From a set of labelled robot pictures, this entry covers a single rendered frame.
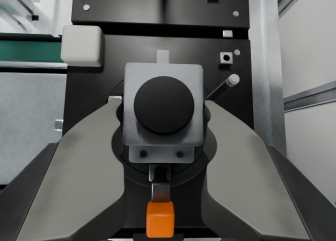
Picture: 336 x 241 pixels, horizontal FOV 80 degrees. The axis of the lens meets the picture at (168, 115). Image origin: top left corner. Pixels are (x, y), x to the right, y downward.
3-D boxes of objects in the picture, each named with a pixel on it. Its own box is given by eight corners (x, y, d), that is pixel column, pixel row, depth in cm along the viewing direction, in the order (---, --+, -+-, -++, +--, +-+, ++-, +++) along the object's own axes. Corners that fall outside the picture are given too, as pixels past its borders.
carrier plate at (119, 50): (251, 221, 26) (259, 228, 24) (61, 222, 25) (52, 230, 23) (244, 45, 29) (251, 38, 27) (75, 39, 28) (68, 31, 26)
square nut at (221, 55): (230, 66, 27) (233, 64, 26) (218, 66, 27) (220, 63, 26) (229, 55, 27) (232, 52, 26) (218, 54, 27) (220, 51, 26)
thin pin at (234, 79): (211, 103, 24) (240, 83, 15) (204, 103, 24) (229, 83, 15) (211, 97, 24) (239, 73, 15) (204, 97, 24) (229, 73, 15)
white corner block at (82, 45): (106, 72, 28) (98, 60, 24) (73, 71, 28) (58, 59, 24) (108, 40, 28) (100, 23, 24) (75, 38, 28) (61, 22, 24)
